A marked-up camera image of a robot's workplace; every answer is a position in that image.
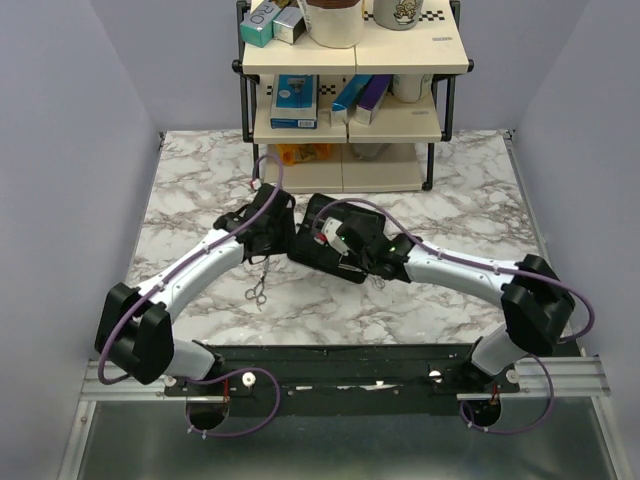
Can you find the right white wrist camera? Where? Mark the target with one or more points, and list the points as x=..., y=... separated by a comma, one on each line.
x=328, y=235

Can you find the black zip tool case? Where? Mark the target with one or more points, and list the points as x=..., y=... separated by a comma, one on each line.
x=308, y=252

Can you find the blue toothpaste box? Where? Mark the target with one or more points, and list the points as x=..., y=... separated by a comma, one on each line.
x=345, y=103

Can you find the white green cup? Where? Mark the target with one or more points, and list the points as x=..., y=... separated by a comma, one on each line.
x=411, y=88

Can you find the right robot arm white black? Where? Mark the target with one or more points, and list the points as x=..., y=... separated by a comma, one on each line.
x=536, y=308

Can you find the purple toothpaste box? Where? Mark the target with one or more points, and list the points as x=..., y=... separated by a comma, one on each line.
x=372, y=98

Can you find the silver cutting scissors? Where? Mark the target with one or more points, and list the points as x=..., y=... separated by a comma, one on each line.
x=257, y=292

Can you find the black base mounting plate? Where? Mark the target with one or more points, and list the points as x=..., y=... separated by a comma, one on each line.
x=344, y=380

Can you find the beige three-tier shelf rack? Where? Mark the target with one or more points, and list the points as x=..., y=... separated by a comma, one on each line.
x=412, y=130

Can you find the white printed mug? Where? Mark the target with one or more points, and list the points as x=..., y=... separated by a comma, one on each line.
x=397, y=15

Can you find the orange snack bag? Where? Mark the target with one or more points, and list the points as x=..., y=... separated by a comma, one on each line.
x=292, y=154

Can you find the aluminium rail profile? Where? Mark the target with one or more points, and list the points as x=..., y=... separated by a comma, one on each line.
x=565, y=377

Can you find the blue razor package box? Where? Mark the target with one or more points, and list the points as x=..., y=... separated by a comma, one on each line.
x=294, y=102

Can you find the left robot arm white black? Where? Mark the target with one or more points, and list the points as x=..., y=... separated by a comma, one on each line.
x=136, y=326

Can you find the silver grey small box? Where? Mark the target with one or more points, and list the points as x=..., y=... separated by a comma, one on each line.
x=289, y=25

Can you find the grey pouch on shelf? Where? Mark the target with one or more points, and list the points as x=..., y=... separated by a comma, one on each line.
x=368, y=151

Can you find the silver thinning scissors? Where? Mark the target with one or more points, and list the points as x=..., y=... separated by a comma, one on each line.
x=377, y=282

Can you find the white round tub brown lid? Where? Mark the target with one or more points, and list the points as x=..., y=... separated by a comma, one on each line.
x=333, y=24

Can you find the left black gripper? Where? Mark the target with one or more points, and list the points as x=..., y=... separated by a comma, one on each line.
x=287, y=226

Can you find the teal white carton box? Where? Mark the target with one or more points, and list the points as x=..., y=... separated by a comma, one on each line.
x=257, y=27

